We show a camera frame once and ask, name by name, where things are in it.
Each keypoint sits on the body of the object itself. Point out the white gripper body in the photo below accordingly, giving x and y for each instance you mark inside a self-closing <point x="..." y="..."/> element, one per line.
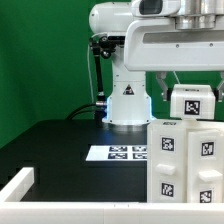
<point x="156" y="45"/>

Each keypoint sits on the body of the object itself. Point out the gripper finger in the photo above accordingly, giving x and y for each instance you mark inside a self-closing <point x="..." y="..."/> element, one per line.
<point x="166" y="91"/>
<point x="220" y="88"/>

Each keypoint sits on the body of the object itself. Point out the white cabinet top block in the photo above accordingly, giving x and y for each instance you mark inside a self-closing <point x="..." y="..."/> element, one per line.
<point x="192" y="102"/>

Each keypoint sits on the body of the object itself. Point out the white cabinet door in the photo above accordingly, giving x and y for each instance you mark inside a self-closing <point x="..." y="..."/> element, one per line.
<point x="205" y="169"/>
<point x="166" y="164"/>

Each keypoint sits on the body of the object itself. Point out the white cabinet body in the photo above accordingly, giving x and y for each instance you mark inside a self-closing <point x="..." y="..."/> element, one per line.
<point x="190" y="126"/>

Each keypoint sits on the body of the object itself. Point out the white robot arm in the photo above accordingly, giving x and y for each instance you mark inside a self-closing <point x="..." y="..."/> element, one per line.
<point x="113" y="19"/>

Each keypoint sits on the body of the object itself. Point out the white fiducial marker plate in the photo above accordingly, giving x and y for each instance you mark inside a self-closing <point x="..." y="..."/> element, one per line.
<point x="117" y="153"/>

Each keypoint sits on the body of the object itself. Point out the white L-shaped workspace fence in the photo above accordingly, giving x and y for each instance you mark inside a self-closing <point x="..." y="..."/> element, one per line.
<point x="14" y="211"/>

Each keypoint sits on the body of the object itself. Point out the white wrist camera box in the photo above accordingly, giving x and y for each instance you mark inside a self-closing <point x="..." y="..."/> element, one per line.
<point x="154" y="8"/>

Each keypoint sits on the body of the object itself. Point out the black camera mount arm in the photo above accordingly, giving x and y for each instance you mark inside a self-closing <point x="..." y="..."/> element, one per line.
<point x="99" y="66"/>

